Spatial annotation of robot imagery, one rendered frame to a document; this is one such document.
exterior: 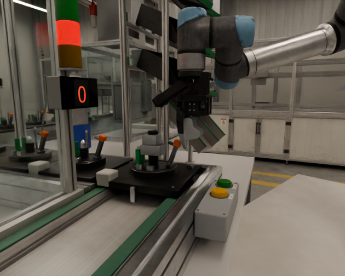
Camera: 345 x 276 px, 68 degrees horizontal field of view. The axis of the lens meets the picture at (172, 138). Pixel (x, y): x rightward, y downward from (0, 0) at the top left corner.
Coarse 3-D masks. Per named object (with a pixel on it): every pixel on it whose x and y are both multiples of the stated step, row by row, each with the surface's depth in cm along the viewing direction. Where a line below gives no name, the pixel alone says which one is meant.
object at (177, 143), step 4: (176, 140) 73; (172, 144) 73; (176, 144) 72; (180, 144) 73; (176, 148) 73; (172, 152) 74; (176, 152) 75; (172, 156) 74; (168, 160) 75; (172, 160) 75
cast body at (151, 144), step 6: (150, 132) 74; (156, 132) 75; (144, 138) 74; (150, 138) 74; (156, 138) 73; (144, 144) 75; (150, 144) 74; (156, 144) 74; (162, 144) 76; (144, 150) 75; (150, 150) 74; (156, 150) 74; (162, 150) 75
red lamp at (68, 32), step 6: (60, 24) 55; (66, 24) 55; (72, 24) 56; (78, 24) 57; (60, 30) 55; (66, 30) 55; (72, 30) 56; (78, 30) 57; (60, 36) 56; (66, 36) 56; (72, 36) 56; (78, 36) 57; (60, 42) 56; (66, 42) 56; (72, 42) 56; (78, 42) 57
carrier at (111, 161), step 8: (80, 144) 85; (80, 152) 85; (88, 152) 86; (80, 160) 81; (88, 160) 82; (96, 160) 82; (104, 160) 85; (112, 160) 90; (120, 160) 90; (128, 160) 90; (80, 168) 80; (88, 168) 80; (96, 168) 81; (104, 168) 81; (112, 168) 81; (80, 176) 73; (88, 176) 73
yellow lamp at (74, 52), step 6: (60, 48) 56; (66, 48) 56; (72, 48) 56; (78, 48) 58; (60, 54) 57; (66, 54) 56; (72, 54) 57; (78, 54) 58; (60, 60) 57; (66, 60) 56; (72, 60) 57; (78, 60) 58; (60, 66) 57; (66, 66) 57; (72, 66) 57; (78, 66) 58
